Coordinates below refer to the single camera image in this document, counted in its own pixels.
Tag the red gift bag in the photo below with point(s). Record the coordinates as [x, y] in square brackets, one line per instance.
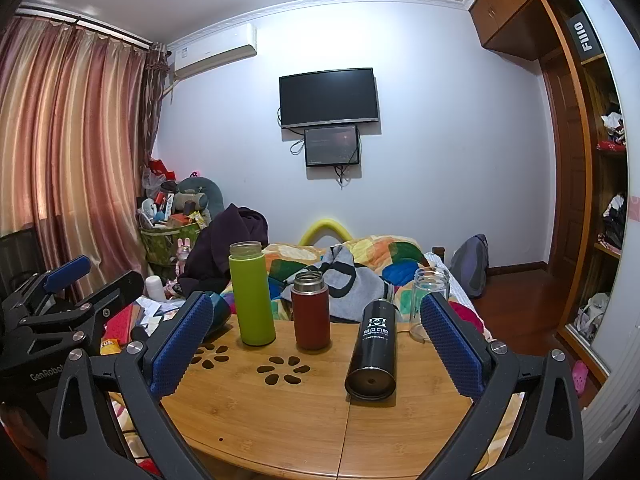
[161, 169]

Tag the dark purple jacket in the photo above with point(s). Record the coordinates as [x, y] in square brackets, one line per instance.
[220, 245]

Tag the red flat box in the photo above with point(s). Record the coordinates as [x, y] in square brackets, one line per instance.
[119, 324]

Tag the yellow foam tube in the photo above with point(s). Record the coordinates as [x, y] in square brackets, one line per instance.
[325, 225]

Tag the pink bunny toy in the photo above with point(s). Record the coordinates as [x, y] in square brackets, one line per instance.
[184, 250]

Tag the red cup with steel rim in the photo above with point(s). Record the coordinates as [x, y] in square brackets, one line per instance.
[310, 317]

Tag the grey plush toy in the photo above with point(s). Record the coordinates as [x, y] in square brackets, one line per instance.
[197, 195]

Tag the wooden overhead cabinet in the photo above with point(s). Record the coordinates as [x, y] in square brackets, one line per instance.
[510, 7]

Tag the green fabric basket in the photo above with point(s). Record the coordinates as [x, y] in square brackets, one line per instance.
[162, 247]

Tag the clear glass cup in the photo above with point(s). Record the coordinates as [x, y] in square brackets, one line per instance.
[422, 290]

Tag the brown patterned curtain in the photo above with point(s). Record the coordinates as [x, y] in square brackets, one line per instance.
[152, 110]

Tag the grey backpack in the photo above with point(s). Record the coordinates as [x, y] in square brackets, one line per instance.
[472, 262]

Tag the curtain rod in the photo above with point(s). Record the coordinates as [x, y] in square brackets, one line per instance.
[90, 24]

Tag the black mesh chair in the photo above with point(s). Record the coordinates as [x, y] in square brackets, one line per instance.
[20, 255]

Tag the white plastic bottle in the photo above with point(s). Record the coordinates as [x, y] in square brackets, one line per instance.
[156, 289]

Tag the grey and black garment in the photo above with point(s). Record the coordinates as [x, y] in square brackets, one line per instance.
[345, 280]

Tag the white air conditioner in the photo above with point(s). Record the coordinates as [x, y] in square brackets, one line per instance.
[212, 50]

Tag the black storage box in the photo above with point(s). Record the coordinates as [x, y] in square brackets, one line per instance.
[585, 36]

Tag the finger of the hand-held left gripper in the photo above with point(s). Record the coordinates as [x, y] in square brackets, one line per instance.
[67, 269]
[112, 292]

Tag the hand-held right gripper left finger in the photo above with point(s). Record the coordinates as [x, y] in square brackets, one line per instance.
[179, 347]

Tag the wooden wardrobe shelving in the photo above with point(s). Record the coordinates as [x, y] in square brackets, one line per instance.
[607, 180]

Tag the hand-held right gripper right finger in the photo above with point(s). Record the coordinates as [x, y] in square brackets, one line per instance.
[454, 352]

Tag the black printed cup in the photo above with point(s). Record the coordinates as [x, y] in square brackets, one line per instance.
[374, 345]

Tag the pink clog shoe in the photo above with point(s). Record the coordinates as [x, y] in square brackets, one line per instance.
[580, 377]

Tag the small black wall monitor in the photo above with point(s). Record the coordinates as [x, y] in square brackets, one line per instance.
[331, 146]

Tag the black wall television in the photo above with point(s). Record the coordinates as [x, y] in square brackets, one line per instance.
[327, 96]

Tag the wooden door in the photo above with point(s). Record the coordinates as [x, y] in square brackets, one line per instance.
[567, 185]

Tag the green cup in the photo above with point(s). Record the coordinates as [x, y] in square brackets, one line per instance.
[252, 300]

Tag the pink striped curtain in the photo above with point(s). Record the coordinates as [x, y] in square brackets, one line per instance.
[70, 150]

